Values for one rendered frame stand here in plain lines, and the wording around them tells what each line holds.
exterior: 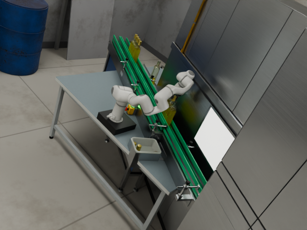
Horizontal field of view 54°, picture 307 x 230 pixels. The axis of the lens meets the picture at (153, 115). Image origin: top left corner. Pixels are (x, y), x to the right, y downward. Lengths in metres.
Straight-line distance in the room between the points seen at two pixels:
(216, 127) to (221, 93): 0.25
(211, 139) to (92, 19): 3.48
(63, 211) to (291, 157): 2.06
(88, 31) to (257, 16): 3.52
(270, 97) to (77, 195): 2.09
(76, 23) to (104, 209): 3.08
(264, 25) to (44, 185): 2.25
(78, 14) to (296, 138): 4.22
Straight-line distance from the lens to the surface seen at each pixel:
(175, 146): 2.36
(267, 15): 2.11
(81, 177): 3.15
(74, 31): 5.08
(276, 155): 1.37
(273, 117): 1.39
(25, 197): 2.92
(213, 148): 2.25
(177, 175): 2.29
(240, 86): 2.13
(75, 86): 3.01
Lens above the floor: 2.27
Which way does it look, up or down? 31 degrees down
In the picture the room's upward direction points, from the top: 23 degrees clockwise
